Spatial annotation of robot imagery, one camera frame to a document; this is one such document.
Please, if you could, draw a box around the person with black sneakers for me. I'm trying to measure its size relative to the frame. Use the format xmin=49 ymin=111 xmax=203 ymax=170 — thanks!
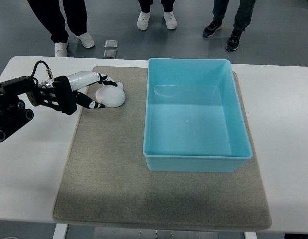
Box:
xmin=202 ymin=0 xmax=256 ymax=52

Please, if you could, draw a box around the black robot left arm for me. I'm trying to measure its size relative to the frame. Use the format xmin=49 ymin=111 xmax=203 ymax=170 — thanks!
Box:
xmin=0 ymin=60 xmax=53 ymax=142

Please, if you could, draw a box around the white bunny plush toy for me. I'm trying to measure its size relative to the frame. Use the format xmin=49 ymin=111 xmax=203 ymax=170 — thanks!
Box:
xmin=96 ymin=82 xmax=126 ymax=108

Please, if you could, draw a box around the grey felt mat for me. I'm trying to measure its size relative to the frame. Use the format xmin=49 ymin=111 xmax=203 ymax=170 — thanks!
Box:
xmin=52 ymin=66 xmax=272 ymax=231

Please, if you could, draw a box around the blue plastic box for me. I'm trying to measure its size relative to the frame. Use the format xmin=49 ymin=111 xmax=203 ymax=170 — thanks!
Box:
xmin=143 ymin=58 xmax=253 ymax=172

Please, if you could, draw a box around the person in black trousers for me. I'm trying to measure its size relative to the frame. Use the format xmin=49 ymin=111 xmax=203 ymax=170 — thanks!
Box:
xmin=28 ymin=0 xmax=95 ymax=57

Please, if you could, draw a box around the white table leg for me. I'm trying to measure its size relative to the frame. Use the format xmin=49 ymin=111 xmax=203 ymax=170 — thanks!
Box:
xmin=244 ymin=232 xmax=257 ymax=239
xmin=52 ymin=224 xmax=68 ymax=239

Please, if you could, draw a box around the upper metal floor plate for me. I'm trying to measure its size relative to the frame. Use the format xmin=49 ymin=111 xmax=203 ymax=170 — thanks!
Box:
xmin=104 ymin=40 xmax=118 ymax=48

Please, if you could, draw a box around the right white table leg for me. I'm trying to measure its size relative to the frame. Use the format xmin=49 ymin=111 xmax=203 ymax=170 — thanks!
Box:
xmin=244 ymin=232 xmax=257 ymax=239

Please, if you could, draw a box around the metal table base plate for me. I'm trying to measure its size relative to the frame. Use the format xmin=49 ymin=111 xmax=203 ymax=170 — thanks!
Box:
xmin=94 ymin=227 xmax=245 ymax=239

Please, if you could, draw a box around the person with white sneakers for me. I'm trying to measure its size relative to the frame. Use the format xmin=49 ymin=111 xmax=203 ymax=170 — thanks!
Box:
xmin=137 ymin=0 xmax=178 ymax=31

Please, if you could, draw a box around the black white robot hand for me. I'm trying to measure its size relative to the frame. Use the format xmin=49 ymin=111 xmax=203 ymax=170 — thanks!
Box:
xmin=39 ymin=71 xmax=117 ymax=115

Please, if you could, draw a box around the left white table leg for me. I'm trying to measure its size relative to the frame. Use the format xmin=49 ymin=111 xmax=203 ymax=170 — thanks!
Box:
xmin=52 ymin=224 xmax=68 ymax=239

